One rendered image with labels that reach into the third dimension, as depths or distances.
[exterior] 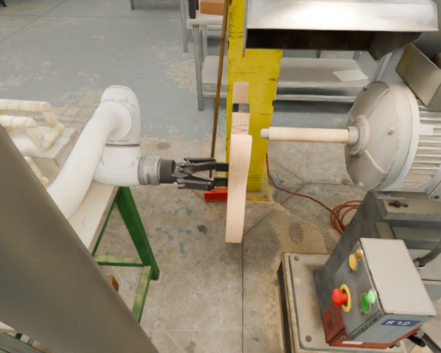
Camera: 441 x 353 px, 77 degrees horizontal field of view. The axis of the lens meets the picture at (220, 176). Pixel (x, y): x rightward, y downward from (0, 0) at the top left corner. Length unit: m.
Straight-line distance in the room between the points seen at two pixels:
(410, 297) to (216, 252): 1.37
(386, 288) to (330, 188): 1.76
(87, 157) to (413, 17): 0.63
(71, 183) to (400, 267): 0.67
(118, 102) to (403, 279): 0.78
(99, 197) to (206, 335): 1.01
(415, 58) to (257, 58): 0.95
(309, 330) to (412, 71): 1.12
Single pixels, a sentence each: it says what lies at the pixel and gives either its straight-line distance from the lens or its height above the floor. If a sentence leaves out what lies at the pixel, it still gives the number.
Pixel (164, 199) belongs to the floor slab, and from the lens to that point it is 2.17.
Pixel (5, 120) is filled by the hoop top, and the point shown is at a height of 1.21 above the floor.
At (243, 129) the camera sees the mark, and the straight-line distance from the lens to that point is 0.72.
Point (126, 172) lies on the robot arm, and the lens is 0.84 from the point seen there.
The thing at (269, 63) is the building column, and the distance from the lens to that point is 1.55.
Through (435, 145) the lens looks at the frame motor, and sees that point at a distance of 0.69.
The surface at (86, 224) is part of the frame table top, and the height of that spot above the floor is 0.93.
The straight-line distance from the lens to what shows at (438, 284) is 0.99.
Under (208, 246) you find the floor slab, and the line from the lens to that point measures 1.91.
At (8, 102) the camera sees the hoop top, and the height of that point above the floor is 1.21.
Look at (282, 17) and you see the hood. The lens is 0.52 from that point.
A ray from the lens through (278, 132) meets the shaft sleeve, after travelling 0.66.
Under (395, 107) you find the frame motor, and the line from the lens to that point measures 0.65.
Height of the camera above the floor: 1.65
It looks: 46 degrees down
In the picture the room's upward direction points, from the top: straight up
